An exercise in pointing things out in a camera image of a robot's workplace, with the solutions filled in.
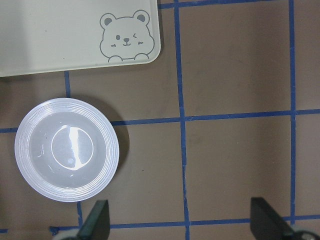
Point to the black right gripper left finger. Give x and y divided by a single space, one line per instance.
97 224

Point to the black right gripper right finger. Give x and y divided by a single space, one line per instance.
266 223

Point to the cream bear tray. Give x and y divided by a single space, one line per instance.
41 36

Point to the white round plate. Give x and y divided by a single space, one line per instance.
66 150

